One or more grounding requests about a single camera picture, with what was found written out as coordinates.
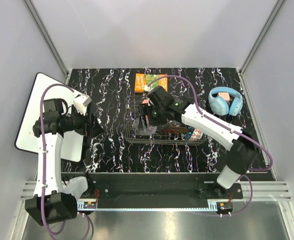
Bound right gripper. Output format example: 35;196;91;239
138;102;167;130

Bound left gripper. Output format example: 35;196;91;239
61;104;104;138

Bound clear glass cup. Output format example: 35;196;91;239
132;118;157;136

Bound red floral plate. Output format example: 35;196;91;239
161;126;190;134

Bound wire dish rack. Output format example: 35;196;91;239
124;95;205;146

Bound blue triangle pattern bowl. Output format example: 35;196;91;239
184;126;203;141

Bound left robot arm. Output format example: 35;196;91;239
25;95;104;226

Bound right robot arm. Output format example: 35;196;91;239
139;86;259;198

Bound orange patterned box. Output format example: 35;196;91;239
134;73;168;93

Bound light blue headphones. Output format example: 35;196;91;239
208;86;243;117

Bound pink cube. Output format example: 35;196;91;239
217;92;231;104

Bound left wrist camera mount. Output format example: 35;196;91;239
73;94;92;116

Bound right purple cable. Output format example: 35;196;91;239
144;74;274;217

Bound purple cable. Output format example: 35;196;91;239
39;83;94;240
144;74;274;217

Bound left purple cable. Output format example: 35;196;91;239
39;83;94;240

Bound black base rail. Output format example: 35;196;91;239
62;172;244;212

